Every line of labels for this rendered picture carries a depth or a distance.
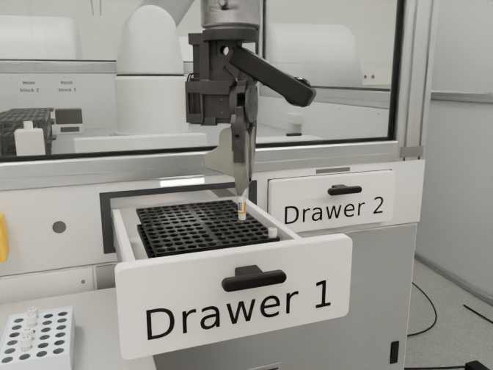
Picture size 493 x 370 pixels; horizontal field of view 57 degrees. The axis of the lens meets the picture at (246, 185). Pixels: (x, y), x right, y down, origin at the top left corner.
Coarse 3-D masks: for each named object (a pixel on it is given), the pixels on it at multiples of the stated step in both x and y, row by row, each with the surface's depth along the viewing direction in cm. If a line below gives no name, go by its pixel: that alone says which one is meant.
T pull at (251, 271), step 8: (240, 272) 51; (248, 272) 51; (256, 272) 51; (264, 272) 51; (272, 272) 51; (280, 272) 51; (224, 280) 49; (232, 280) 49; (240, 280) 49; (248, 280) 49; (256, 280) 50; (264, 280) 50; (272, 280) 50; (280, 280) 51; (224, 288) 48; (232, 288) 49; (240, 288) 49; (248, 288) 49
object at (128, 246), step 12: (156, 204) 84; (168, 204) 85; (252, 204) 84; (120, 216) 77; (132, 216) 83; (252, 216) 83; (264, 216) 77; (120, 228) 71; (132, 228) 83; (288, 228) 71; (120, 240) 66; (132, 240) 82; (120, 252) 67; (132, 252) 61; (144, 252) 77
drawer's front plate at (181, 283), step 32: (192, 256) 51; (224, 256) 52; (256, 256) 53; (288, 256) 55; (320, 256) 56; (128, 288) 49; (160, 288) 50; (192, 288) 51; (256, 288) 54; (288, 288) 56; (320, 288) 57; (128, 320) 49; (160, 320) 51; (192, 320) 52; (224, 320) 53; (256, 320) 55; (288, 320) 57; (320, 320) 58; (128, 352) 50; (160, 352) 52
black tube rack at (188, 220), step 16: (144, 208) 79; (160, 208) 79; (176, 208) 80; (192, 208) 79; (208, 208) 79; (224, 208) 79; (144, 224) 71; (160, 224) 71; (176, 224) 71; (192, 224) 71; (208, 224) 72; (224, 224) 71; (240, 224) 72; (256, 224) 71; (144, 240) 72; (160, 240) 64; (176, 240) 65; (192, 240) 64; (208, 240) 65
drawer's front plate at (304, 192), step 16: (320, 176) 92; (336, 176) 92; (352, 176) 93; (368, 176) 95; (384, 176) 96; (272, 192) 88; (288, 192) 89; (304, 192) 90; (320, 192) 92; (368, 192) 96; (384, 192) 97; (272, 208) 89; (288, 208) 90; (304, 208) 91; (336, 208) 94; (352, 208) 95; (368, 208) 97; (384, 208) 98; (288, 224) 91; (304, 224) 92; (320, 224) 93; (336, 224) 95; (352, 224) 96
